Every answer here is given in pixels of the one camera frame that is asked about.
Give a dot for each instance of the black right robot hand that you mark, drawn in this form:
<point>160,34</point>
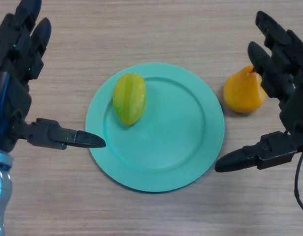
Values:
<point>293,105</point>

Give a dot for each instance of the yellow green starfruit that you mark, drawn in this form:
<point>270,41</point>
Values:
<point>129,98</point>

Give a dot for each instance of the orange yellow pear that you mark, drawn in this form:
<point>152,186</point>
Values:
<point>242,96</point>

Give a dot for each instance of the green round plate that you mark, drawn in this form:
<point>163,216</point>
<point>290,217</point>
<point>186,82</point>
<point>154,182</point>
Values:
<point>171,137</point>

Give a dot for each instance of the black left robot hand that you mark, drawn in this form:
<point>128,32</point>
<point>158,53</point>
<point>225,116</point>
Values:
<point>8,103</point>

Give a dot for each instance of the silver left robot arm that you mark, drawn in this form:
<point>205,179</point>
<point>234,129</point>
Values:
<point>1,186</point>

